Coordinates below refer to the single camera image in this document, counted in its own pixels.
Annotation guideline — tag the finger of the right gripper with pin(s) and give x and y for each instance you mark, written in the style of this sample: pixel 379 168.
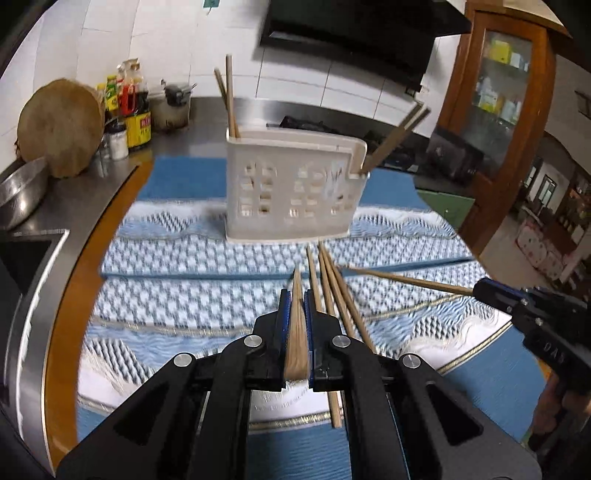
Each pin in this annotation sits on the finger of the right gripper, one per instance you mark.
pixel 494 291
pixel 506 307

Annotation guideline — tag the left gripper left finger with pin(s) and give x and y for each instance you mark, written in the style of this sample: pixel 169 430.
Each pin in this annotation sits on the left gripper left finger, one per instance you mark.
pixel 253 362

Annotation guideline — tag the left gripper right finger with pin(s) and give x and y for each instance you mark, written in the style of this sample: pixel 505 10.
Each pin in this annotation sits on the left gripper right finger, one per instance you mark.
pixel 365 381

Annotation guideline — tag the person's right hand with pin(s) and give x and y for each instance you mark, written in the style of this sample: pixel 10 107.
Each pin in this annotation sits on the person's right hand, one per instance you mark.
pixel 551 401

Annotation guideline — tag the green base cabinet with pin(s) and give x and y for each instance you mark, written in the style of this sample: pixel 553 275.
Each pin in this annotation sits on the green base cabinet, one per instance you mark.
pixel 453 208

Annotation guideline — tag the blue patterned placemat near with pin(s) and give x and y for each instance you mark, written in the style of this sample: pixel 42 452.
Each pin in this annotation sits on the blue patterned placemat near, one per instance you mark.
pixel 137 325

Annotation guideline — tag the blue patterned placemat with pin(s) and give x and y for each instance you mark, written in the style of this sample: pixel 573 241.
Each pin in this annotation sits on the blue patterned placemat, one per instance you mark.
pixel 137 325
pixel 192 220

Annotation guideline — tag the black box on counter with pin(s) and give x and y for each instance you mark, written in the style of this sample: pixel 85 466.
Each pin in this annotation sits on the black box on counter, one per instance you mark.
pixel 453 157

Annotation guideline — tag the black gas stove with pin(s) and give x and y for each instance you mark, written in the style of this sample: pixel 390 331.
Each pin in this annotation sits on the black gas stove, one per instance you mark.
pixel 400 149

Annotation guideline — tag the blue patterned placemat far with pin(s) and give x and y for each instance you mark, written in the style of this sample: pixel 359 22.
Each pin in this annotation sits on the blue patterned placemat far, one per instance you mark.
pixel 192 220

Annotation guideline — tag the white plastic utensil holder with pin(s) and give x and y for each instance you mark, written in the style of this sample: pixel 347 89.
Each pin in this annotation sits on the white plastic utensil holder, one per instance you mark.
pixel 292 185

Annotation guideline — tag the wooden glass door cabinet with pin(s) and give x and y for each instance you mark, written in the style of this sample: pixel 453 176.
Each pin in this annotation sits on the wooden glass door cabinet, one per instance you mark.
pixel 498 101

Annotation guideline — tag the stainless steel sink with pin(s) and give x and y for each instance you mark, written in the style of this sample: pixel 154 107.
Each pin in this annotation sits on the stainless steel sink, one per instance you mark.
pixel 27 260

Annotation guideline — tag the yellow label soy sauce bottle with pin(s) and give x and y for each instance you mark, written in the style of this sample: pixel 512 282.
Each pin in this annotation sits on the yellow label soy sauce bottle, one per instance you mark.
pixel 138 125

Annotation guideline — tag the black range hood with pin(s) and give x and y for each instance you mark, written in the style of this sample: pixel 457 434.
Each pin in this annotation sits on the black range hood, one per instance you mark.
pixel 390 38

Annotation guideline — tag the steel cooking pot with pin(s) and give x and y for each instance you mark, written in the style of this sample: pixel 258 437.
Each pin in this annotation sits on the steel cooking pot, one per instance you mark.
pixel 169 105

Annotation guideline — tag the white seasoning jar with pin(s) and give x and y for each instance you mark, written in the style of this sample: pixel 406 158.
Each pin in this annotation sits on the white seasoning jar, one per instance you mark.
pixel 117 140

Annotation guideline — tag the stainless steel colander bowl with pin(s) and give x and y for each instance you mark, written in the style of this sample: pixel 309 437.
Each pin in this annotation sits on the stainless steel colander bowl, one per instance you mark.
pixel 22 191

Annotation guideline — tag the green bottle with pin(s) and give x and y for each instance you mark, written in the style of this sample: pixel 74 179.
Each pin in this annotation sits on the green bottle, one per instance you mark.
pixel 111 95

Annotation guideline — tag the round wooden chopping block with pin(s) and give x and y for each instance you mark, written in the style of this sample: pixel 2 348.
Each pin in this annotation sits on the round wooden chopping block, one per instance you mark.
pixel 63 123

